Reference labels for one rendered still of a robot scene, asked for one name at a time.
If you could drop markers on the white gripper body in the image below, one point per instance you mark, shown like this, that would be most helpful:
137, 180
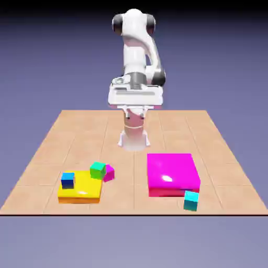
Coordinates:
135, 98

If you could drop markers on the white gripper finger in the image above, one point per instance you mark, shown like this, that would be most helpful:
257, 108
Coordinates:
142, 113
128, 114

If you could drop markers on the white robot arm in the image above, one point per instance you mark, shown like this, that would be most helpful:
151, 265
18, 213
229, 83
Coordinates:
134, 41

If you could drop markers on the small magenta cube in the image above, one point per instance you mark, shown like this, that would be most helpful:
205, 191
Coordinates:
109, 173

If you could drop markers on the small green cube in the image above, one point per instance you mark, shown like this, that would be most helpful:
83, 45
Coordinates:
97, 170

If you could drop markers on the small blue cube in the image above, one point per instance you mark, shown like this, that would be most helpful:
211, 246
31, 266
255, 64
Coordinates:
67, 180

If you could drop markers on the small cyan cube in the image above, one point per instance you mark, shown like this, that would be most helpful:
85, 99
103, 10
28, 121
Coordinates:
191, 200

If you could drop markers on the large magenta box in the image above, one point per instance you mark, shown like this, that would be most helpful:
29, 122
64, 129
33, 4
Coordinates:
170, 173

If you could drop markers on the large yellow box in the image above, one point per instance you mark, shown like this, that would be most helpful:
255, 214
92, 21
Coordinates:
80, 187

